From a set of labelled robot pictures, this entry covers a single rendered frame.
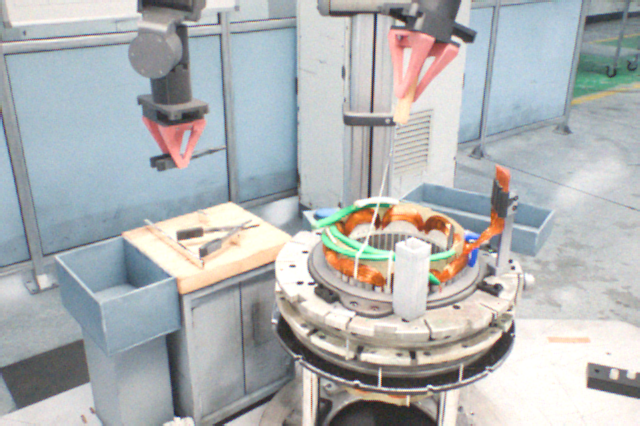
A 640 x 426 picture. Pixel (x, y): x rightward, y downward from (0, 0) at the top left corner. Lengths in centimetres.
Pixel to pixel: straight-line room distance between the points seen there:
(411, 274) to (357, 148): 59
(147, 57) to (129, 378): 45
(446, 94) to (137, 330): 279
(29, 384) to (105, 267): 156
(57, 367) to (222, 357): 165
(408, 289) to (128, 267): 50
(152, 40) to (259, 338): 48
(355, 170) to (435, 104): 220
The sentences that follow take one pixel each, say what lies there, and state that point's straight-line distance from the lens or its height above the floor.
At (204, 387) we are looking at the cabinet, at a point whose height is 86.
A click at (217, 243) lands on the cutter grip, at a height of 109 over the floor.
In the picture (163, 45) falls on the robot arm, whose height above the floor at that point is 137.
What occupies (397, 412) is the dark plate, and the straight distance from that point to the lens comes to 111.
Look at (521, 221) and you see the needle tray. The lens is 120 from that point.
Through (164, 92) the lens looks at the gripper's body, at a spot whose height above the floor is 129.
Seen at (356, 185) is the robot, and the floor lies 103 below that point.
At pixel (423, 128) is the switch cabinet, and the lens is 344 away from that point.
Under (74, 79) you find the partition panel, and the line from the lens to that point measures 298.
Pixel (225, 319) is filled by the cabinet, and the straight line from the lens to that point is 100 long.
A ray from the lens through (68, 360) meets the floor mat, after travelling 266.
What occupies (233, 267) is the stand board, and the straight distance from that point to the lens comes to 95.
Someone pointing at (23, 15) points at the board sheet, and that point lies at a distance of 285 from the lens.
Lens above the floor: 151
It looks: 24 degrees down
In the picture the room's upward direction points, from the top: 1 degrees clockwise
